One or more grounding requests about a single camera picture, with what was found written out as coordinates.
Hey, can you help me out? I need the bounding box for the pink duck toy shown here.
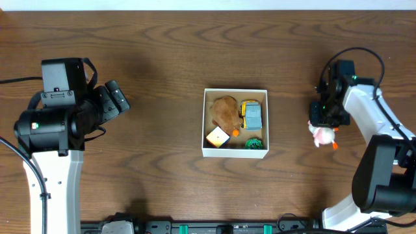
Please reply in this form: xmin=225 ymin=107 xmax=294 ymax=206
xmin=308 ymin=121 xmax=339 ymax=150

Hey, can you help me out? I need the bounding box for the yellow grey toy truck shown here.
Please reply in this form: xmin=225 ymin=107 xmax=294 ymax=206
xmin=240 ymin=100 xmax=263 ymax=131

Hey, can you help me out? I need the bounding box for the green round spinner toy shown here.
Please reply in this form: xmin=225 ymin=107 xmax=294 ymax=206
xmin=245 ymin=138 xmax=263 ymax=150

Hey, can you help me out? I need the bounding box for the brown plush toy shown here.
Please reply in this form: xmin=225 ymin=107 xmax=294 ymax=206
xmin=210 ymin=96 xmax=243 ymax=137

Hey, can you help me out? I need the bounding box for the colourful puzzle cube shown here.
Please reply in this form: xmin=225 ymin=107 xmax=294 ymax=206
xmin=205 ymin=126 xmax=230 ymax=148

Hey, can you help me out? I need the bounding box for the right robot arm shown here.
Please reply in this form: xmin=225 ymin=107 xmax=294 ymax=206
xmin=308 ymin=60 xmax=415 ymax=232

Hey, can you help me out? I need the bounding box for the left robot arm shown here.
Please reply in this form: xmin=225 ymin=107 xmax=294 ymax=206
xmin=14 ymin=58 xmax=130 ymax=233

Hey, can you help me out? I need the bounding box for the white cardboard box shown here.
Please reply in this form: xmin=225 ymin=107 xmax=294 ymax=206
xmin=201 ymin=88 xmax=269 ymax=159

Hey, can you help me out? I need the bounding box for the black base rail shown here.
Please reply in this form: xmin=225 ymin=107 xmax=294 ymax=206
xmin=81 ymin=213 xmax=340 ymax=234

